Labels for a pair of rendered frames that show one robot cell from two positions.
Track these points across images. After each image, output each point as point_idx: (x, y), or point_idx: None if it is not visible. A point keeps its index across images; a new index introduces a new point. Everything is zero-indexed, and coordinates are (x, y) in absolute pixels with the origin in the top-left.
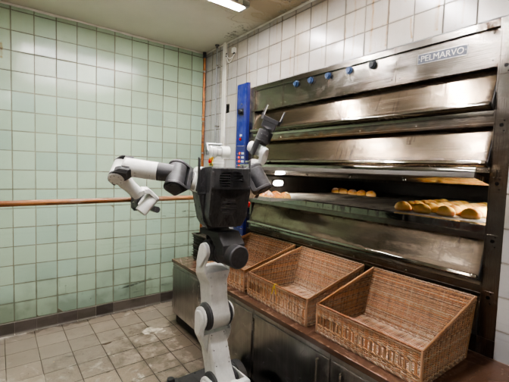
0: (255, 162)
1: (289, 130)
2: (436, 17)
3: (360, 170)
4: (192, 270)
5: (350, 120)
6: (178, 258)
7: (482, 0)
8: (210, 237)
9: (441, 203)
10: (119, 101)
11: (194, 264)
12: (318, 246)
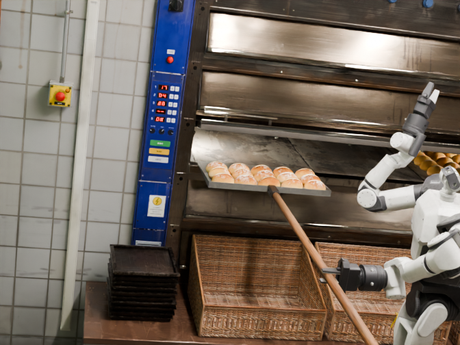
0: (402, 163)
1: (305, 65)
2: None
3: (459, 150)
4: (180, 343)
5: (430, 77)
6: (87, 330)
7: None
8: (449, 295)
9: (450, 159)
10: None
11: (145, 328)
12: (342, 237)
